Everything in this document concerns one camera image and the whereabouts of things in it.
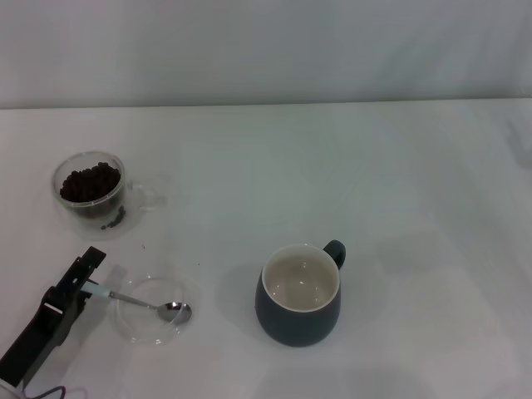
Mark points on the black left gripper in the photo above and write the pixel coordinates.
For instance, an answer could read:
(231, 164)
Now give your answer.
(45, 328)

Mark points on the clear double-wall glass cup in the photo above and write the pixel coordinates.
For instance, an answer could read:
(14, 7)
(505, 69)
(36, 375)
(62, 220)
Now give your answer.
(93, 218)

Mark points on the clear glass saucer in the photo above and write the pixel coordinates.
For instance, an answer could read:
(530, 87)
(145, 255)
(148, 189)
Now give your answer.
(141, 330)

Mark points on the coffee bean pile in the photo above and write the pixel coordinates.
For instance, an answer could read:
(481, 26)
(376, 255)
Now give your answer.
(89, 185)

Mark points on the dark teal ceramic mug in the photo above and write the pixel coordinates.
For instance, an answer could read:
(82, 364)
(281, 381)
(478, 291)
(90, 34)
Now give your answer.
(291, 324)

